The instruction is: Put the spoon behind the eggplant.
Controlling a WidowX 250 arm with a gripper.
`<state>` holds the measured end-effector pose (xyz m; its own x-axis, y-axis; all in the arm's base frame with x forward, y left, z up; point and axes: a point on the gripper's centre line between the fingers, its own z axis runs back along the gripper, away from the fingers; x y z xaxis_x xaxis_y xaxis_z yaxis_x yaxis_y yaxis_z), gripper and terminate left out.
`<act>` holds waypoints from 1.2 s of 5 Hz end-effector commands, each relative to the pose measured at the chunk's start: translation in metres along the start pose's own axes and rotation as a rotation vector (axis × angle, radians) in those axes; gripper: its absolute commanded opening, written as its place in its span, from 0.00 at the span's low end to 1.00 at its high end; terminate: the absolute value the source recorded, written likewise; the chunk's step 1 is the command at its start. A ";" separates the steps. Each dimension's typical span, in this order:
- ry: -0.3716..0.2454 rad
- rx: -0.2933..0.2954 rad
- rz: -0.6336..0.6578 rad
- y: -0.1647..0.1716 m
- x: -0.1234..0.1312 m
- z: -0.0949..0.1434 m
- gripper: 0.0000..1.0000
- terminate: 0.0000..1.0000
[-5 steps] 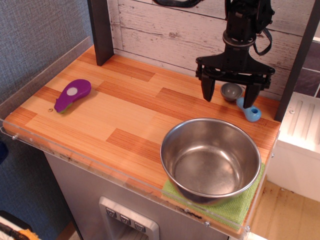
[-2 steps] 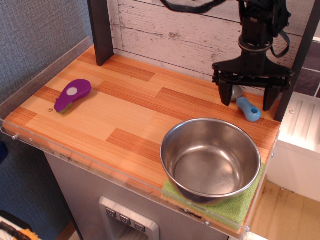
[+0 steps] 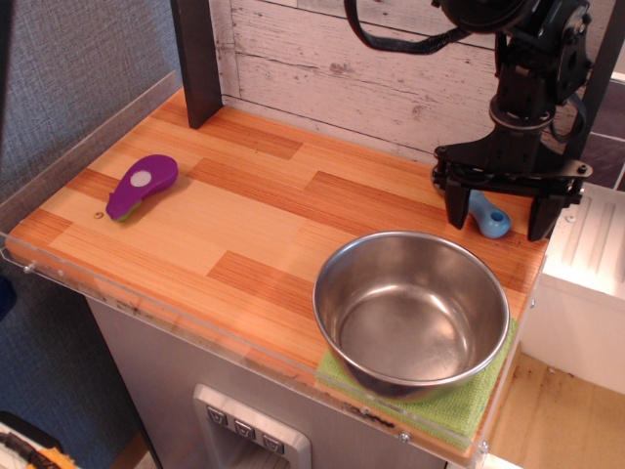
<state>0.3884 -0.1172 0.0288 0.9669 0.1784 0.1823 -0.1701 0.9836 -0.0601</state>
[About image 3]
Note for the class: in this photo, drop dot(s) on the orange object bottom left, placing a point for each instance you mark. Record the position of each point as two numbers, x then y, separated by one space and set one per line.
51 458

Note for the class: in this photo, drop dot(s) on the purple toy eggplant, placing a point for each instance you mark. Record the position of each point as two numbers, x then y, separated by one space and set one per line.
149 175

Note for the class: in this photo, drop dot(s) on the blue spoon with grey bowl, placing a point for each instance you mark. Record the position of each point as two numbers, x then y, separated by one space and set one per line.
492 221

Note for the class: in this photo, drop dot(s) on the grey toy fridge cabinet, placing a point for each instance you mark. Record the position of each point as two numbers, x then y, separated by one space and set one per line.
201 410

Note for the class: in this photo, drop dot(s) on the dark right post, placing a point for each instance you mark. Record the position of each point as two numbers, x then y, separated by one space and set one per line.
595 98

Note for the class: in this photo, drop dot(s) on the white toy sink unit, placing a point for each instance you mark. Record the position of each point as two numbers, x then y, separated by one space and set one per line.
576 321

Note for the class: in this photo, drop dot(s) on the clear acrylic guard rail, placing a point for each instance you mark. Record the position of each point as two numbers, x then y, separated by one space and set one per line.
248 296

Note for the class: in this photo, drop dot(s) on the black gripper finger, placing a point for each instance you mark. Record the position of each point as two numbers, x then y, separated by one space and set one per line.
457 203
544 212

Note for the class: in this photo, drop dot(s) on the green cloth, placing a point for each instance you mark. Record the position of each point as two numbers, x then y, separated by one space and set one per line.
452 413

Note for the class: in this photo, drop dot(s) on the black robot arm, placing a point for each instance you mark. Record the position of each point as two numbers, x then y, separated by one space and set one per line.
510 22

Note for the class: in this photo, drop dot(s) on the stainless steel bowl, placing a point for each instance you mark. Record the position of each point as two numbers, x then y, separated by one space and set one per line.
408 313

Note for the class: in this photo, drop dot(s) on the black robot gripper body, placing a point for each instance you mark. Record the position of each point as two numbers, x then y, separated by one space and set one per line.
519 157

